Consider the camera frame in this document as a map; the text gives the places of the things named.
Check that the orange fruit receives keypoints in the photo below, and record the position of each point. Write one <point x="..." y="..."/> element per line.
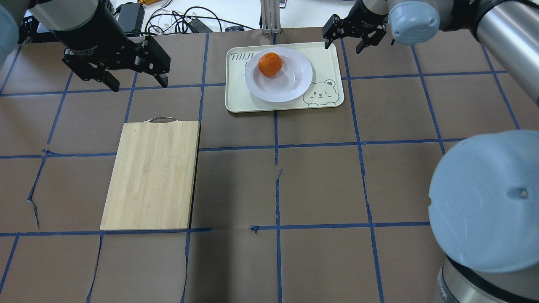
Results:
<point x="270" y="64"/>

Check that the white round plate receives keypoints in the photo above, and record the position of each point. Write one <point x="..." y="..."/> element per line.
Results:
<point x="290" y="82"/>

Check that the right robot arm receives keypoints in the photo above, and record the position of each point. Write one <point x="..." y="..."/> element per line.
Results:
<point x="410" y="105"/>

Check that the cream bear tray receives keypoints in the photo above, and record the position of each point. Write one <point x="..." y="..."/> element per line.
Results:
<point x="326" y="89"/>

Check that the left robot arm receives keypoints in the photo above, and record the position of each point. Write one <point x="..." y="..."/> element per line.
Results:
<point x="47" y="12"/>

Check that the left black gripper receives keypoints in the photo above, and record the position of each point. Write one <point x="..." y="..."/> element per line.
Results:
<point x="89" y="37"/>

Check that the black power brick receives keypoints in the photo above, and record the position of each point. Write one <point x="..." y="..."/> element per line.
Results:
<point x="130" y="18"/>

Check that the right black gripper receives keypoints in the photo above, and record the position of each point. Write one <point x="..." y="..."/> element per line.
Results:
<point x="365" y="22"/>

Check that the aluminium frame post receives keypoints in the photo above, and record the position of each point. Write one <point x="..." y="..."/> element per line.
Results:
<point x="270" y="17"/>

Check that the bamboo cutting board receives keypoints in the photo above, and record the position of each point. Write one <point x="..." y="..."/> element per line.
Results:
<point x="153" y="178"/>

